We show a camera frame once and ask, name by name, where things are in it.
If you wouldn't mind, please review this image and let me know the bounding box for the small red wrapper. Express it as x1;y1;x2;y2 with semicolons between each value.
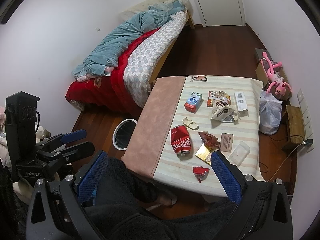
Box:
193;166;210;183

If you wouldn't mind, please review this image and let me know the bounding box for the dark red snack wrapper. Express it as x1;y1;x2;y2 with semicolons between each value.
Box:
199;132;220;150

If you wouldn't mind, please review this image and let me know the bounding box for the crushed red cola can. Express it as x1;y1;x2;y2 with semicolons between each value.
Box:
170;125;191;157

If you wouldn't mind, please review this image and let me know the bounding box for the beige peel scrap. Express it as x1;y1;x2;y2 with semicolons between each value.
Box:
182;117;199;130

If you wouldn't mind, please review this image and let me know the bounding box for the white barcode box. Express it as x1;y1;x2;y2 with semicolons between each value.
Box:
234;92;248;112

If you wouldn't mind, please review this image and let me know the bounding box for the orange fries snack bag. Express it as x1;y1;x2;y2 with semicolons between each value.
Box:
207;90;231;107

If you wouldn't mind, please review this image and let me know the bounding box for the white round trash bin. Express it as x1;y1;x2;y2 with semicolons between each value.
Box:
112;119;137;151

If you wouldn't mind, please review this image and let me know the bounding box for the brown printed card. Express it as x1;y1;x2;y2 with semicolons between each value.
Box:
220;133;233;153

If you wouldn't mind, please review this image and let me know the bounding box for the gold foil card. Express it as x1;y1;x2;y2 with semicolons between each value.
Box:
195;144;216;165

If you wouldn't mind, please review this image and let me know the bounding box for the red blanket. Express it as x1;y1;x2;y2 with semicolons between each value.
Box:
65;29;158;116

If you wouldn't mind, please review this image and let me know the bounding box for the bed with checkered mattress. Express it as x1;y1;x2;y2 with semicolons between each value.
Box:
69;9;193;110

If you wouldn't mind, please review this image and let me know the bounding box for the crumpled white snack wrapper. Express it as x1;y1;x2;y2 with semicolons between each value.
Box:
210;103;238;123

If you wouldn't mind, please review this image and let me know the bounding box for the striped pink table cloth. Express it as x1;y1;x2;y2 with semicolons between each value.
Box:
122;76;263;197

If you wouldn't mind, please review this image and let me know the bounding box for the wooden stool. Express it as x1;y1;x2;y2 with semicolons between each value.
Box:
281;105;305;152

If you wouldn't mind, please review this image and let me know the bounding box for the teal blue quilt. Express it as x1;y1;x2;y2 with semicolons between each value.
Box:
72;0;185;82

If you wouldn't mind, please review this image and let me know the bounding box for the white plastic bag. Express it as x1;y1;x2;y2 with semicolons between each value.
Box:
259;90;282;135

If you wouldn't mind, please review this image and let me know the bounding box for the blue red milk carton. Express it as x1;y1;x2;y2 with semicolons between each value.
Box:
184;92;203;113

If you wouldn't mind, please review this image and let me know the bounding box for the pink panther plush toy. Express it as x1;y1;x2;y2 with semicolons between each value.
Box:
260;51;292;96

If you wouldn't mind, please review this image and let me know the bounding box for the cardboard box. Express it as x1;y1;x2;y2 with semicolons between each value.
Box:
255;48;292;101

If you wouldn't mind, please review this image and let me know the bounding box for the cream pillow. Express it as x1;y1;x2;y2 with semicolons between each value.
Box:
120;0;193;21

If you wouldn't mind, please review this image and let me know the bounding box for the white door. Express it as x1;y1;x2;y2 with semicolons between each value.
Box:
194;0;246;27

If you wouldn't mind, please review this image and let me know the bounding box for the white wall socket strip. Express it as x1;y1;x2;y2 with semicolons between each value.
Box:
297;89;315;155

